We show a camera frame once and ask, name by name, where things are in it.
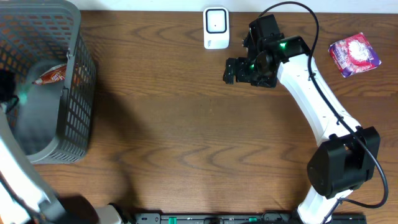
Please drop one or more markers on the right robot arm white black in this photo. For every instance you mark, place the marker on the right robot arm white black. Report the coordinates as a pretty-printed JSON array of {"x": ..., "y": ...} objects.
[{"x": 345, "y": 155}]

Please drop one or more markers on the grey plastic mesh basket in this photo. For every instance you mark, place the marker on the grey plastic mesh basket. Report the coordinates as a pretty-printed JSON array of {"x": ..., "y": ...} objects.
[{"x": 51, "y": 122}]

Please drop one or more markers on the black mounting rail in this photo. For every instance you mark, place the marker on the black mounting rail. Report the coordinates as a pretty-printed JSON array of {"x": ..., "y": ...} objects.
[{"x": 268, "y": 217}]

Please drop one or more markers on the white barcode scanner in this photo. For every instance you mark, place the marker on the white barcode scanner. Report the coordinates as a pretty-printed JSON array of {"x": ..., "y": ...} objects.
[{"x": 216, "y": 28}]

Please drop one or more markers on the orange snack packet in basket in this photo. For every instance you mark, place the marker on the orange snack packet in basket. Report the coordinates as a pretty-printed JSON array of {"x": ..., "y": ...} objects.
[{"x": 53, "y": 75}]

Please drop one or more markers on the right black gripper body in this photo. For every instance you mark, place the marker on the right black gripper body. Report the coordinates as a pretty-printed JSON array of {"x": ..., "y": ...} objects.
[{"x": 246, "y": 70}]

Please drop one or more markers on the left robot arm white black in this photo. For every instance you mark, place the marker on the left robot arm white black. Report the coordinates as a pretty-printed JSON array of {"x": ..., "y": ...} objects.
[{"x": 25, "y": 196}]

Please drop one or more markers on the purple pink snack packet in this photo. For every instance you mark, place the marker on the purple pink snack packet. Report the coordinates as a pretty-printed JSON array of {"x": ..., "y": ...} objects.
[{"x": 354, "y": 55}]

